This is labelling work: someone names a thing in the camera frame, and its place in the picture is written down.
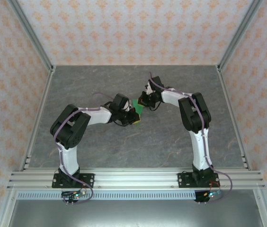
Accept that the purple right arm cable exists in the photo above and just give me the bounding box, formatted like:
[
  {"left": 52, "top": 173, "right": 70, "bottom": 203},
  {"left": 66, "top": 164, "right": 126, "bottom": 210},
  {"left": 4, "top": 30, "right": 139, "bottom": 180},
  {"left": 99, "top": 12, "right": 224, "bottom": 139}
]
[{"left": 149, "top": 72, "right": 233, "bottom": 204}]

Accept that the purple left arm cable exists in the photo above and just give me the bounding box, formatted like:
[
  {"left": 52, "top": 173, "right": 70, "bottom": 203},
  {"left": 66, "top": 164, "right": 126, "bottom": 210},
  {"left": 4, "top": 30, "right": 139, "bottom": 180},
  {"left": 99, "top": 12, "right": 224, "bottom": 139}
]
[{"left": 53, "top": 92, "right": 115, "bottom": 205}]

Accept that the green paper sheet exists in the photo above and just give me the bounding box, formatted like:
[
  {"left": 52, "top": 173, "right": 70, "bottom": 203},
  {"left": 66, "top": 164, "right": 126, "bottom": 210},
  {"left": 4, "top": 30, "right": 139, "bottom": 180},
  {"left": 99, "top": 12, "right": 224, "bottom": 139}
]
[{"left": 132, "top": 98, "right": 146, "bottom": 128}]

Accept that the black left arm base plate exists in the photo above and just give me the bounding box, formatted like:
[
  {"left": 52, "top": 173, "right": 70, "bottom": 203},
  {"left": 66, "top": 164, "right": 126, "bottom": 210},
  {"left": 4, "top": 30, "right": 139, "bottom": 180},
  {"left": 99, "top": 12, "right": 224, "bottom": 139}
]
[{"left": 51, "top": 173, "right": 95, "bottom": 189}]

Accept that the grey metal shelf panel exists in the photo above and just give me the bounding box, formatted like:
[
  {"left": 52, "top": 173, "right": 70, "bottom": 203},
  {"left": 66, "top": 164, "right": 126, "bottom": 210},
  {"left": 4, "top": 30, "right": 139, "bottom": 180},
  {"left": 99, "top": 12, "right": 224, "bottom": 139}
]
[{"left": 0, "top": 200, "right": 267, "bottom": 227}]

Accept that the aluminium frame post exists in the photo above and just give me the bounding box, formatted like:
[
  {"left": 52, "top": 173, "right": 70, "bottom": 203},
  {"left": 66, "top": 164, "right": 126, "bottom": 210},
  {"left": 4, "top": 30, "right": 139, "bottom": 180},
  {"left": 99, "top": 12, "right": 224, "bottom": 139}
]
[
  {"left": 215, "top": 0, "right": 265, "bottom": 72},
  {"left": 7, "top": 0, "right": 55, "bottom": 72}
]

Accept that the slotted grey cable duct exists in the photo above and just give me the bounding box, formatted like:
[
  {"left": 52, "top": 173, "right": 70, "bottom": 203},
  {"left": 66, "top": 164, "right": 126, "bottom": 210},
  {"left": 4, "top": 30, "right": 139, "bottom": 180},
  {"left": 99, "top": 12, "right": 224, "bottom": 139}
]
[{"left": 17, "top": 191, "right": 197, "bottom": 201}]

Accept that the aluminium mounting rail beam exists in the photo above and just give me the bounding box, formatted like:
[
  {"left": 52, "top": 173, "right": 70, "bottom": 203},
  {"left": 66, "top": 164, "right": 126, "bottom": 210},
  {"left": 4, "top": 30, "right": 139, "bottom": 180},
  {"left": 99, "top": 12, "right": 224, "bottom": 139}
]
[{"left": 7, "top": 167, "right": 266, "bottom": 190}]

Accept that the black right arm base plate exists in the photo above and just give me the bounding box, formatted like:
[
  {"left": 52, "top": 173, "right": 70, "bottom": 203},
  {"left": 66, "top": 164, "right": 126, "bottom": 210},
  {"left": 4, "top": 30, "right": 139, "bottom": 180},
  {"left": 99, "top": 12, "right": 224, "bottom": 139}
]
[{"left": 178, "top": 172, "right": 220, "bottom": 189}]

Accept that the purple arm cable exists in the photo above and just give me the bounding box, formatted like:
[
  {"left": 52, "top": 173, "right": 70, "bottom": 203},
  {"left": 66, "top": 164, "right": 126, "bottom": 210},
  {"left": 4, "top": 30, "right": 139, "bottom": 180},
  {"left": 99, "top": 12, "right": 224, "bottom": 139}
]
[
  {"left": 53, "top": 92, "right": 115, "bottom": 205},
  {"left": 149, "top": 72, "right": 233, "bottom": 204}
]

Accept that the aluminium table side rail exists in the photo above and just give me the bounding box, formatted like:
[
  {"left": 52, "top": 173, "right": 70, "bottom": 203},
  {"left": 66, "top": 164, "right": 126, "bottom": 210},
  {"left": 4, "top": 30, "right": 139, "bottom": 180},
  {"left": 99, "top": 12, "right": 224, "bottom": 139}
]
[
  {"left": 215, "top": 66, "right": 252, "bottom": 171},
  {"left": 18, "top": 66, "right": 56, "bottom": 172}
]

